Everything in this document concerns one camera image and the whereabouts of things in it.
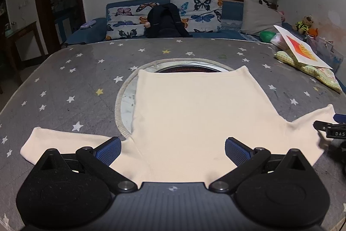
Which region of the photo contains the blue sofa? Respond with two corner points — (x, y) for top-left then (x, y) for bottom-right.
(64, 0), (298, 47)

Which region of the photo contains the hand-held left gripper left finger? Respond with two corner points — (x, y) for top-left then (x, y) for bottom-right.
(35, 137), (138, 193)

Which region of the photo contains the clear plastic storage box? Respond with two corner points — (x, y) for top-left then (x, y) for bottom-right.
(307, 35), (345, 69)

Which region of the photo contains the brown teddy bear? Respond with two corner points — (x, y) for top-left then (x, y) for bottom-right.
(292, 15), (315, 34)

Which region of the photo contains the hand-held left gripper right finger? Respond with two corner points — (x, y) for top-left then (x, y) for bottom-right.
(210, 137), (307, 193)

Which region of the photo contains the white paper with orange print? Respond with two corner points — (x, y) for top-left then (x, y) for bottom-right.
(274, 25), (334, 69)

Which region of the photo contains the grey star-print tablecloth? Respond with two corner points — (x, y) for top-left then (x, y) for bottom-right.
(0, 37), (346, 231)

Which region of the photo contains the green ball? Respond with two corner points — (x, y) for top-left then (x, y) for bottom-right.
(259, 30), (276, 43)

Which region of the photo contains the yellow-green floral cushion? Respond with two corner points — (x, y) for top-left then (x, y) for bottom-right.
(274, 50), (343, 93)

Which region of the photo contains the black backpack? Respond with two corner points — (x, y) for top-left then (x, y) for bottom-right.
(146, 3), (193, 39)

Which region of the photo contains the butterfly print pillow left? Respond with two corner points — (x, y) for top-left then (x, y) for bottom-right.
(105, 0), (224, 40)

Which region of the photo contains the dark wooden side table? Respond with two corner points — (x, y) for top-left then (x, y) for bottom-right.
(0, 21), (46, 77)

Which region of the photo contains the grey plush pillow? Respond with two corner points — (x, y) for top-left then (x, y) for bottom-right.
(240, 0), (283, 36)

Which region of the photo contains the dark wooden door frame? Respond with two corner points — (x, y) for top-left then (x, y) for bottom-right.
(32, 0), (87, 53)

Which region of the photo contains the white plastic bag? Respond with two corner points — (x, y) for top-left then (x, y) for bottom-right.
(270, 32), (287, 51)

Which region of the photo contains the cream long-sleeve shirt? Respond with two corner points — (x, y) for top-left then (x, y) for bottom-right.
(20, 66), (336, 189)

